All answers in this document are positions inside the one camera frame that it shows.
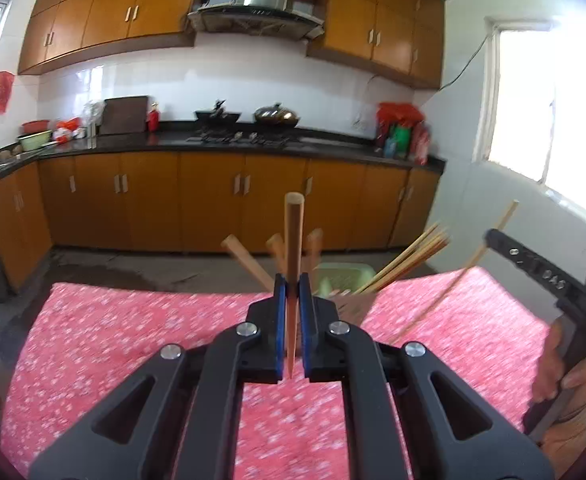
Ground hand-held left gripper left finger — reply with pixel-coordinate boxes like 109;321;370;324
28;274;288;480

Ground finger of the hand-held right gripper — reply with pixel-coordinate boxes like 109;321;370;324
485;228;586;312

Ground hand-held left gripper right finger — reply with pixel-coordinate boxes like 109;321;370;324
298;273;556;480

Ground perforated plastic utensil holder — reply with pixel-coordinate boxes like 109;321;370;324
315;261;378;328

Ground reddish wooden chopstick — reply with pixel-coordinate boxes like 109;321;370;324
283;192;305;380
267;234;286;275
307;229;324;275
221;235;271;291

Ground light bamboo chopstick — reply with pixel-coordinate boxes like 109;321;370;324
379;247;448;295
370;240;450;295
365;223;442;291
389;200;520;346

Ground bundle of wooden chopsticks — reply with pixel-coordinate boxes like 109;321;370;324
360;232;448;295

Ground person's right hand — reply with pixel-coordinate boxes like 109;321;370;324
529;319;586;477

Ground brown lower kitchen cabinets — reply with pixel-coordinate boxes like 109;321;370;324
38;150;442;254

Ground brown kitchen cabinets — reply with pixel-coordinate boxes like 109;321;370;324
17;0;207;76
38;150;442;254

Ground red floral tablecloth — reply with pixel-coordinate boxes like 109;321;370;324
0;266;551;480

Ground bright window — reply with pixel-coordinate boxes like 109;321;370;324
483;17;586;213

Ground red packet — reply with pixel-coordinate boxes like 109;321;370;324
412;124;432;166

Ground green bottle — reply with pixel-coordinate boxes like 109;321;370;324
395;125;414;159

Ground black kitchen countertop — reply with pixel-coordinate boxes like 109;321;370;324
0;122;446;190

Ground gas stove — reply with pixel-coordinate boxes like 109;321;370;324
187;130;290;149

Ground red plastic bag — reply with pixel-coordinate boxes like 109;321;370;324
377;101;427;130

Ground dark wok with lid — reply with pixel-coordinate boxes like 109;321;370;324
253;102;302;129

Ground dark wooden cutting board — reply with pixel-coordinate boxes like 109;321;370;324
98;95;150;136

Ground brown upper corner cabinets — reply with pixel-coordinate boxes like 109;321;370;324
307;0;445;91

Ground brown side lower cabinets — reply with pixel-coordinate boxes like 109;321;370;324
0;160;54;292

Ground red and white bag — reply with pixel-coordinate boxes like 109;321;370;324
53;117;87;144

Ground green basin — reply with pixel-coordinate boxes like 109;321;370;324
17;130;54;152

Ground steel range hood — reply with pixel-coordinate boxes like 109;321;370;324
187;0;326;42

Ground brown upper kitchen cabinets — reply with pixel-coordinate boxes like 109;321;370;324
17;0;207;76

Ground red hanging bag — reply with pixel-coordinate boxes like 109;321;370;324
0;71;16;115

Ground black wall cable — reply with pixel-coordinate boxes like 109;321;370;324
368;35;492;92

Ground black wok with handle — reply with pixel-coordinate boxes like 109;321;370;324
194;100;241;127

